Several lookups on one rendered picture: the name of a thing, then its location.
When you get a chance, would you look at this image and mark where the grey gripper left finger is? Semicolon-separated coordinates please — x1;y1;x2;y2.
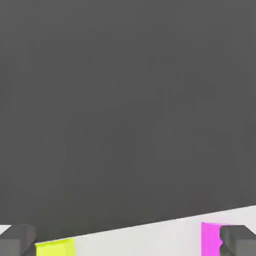
0;224;38;256

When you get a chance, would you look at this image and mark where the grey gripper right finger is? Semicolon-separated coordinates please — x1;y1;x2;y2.
219;224;256;256

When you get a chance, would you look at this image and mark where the large magenta box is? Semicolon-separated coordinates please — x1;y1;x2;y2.
200;221;231;256

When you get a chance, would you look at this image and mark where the large yellow box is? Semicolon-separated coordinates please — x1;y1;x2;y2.
35;238;76;256

